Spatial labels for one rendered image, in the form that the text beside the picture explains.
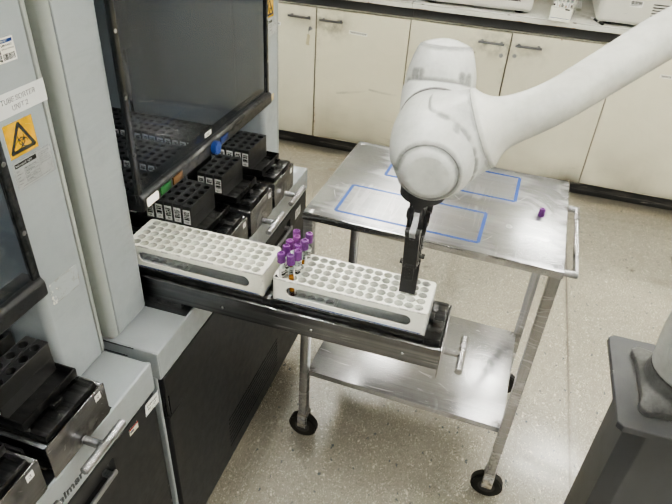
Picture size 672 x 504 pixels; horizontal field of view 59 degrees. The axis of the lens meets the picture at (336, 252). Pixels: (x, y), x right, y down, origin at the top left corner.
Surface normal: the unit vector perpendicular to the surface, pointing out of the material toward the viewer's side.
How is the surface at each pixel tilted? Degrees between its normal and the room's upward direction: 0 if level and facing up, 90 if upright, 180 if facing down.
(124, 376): 0
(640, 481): 90
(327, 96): 90
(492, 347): 0
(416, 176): 94
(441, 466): 0
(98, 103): 90
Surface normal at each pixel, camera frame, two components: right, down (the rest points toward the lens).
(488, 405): 0.05, -0.82
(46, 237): 0.95, 0.22
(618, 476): -0.89, 0.22
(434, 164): -0.32, 0.64
